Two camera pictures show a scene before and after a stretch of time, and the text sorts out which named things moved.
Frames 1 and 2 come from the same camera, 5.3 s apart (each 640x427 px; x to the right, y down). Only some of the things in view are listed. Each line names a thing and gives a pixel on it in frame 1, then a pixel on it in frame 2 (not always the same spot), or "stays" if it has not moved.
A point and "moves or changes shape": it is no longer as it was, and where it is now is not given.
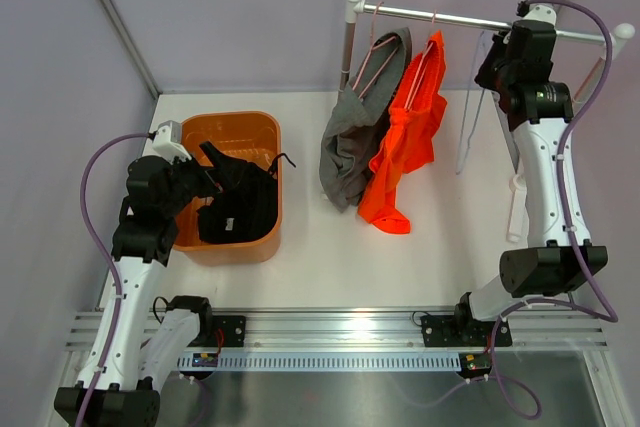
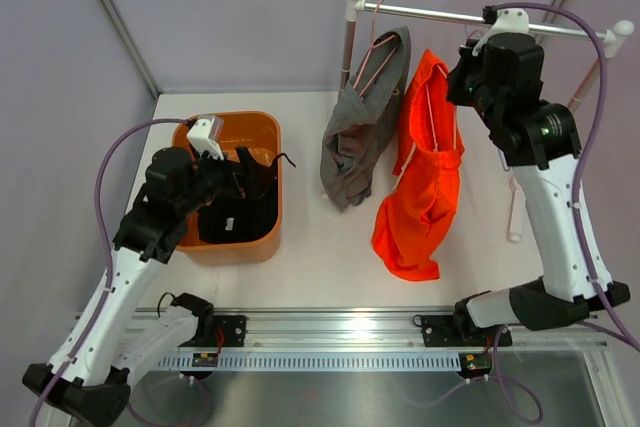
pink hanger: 369,54 stays
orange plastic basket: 247,136 stays
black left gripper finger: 219,160 to 257,176
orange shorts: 409,146 moves or changes shape
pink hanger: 426,57 to 433,129
